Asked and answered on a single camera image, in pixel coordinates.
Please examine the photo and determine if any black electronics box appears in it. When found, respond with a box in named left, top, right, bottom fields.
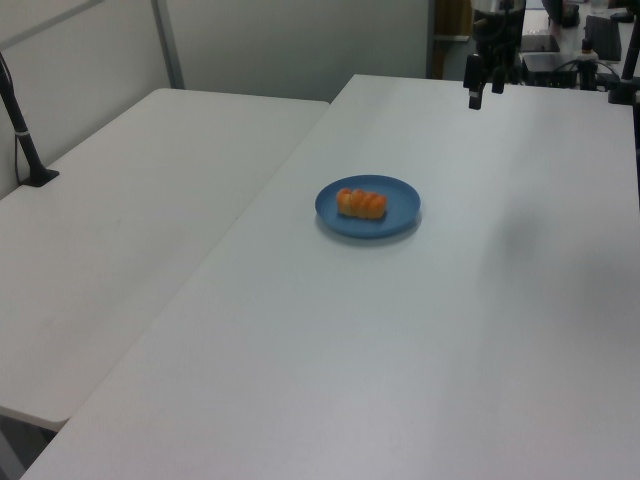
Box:
left=521, top=51, right=582, bottom=89

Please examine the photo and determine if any black camera stand with clamp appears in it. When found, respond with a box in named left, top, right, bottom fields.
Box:
left=606, top=29, right=640, bottom=106

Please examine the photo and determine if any orange toy bread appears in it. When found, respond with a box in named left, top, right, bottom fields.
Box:
left=336, top=187, right=388, bottom=221

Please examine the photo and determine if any white side table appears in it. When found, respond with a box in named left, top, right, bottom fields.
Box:
left=0, top=88, right=331, bottom=431

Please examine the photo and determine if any grey partition post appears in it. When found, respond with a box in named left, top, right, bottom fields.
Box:
left=151, top=0, right=186, bottom=91

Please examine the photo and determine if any black camera stand pole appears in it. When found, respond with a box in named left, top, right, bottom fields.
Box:
left=0, top=51, right=60, bottom=189

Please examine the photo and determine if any black laptop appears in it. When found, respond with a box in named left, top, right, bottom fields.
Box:
left=583, top=14, right=623, bottom=60

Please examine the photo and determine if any blue round plate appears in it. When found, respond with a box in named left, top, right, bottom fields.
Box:
left=314, top=174, right=422, bottom=240

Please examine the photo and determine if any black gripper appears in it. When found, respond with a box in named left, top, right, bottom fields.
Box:
left=463, top=0, right=526, bottom=111

